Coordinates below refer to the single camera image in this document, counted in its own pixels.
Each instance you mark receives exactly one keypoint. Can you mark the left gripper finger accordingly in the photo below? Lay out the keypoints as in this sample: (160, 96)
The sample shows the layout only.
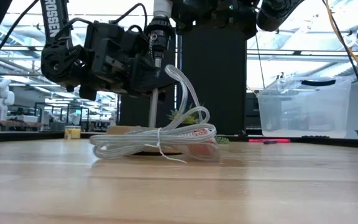
(148, 77)

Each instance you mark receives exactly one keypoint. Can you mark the wooden base table lamp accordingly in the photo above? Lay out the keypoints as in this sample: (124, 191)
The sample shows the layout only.
(154, 109)

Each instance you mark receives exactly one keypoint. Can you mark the white lightbulb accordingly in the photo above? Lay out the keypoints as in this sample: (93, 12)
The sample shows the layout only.
(163, 7)

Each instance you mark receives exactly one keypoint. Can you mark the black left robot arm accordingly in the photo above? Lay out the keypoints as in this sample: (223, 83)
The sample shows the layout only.
(54, 25)

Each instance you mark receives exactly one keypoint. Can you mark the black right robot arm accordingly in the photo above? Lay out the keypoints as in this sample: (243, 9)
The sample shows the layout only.
(275, 12)

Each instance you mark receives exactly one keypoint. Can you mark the potted succulent plant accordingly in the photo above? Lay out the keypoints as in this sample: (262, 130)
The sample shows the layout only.
(191, 118)

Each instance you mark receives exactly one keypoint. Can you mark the pink pen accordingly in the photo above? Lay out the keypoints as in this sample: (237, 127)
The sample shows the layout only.
(256, 140)

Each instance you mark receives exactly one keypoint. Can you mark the clear plastic storage bin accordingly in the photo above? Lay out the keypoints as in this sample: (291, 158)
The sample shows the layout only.
(303, 109)

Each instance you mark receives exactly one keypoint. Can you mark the black aluminium table frame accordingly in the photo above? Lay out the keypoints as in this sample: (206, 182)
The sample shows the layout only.
(11, 137)

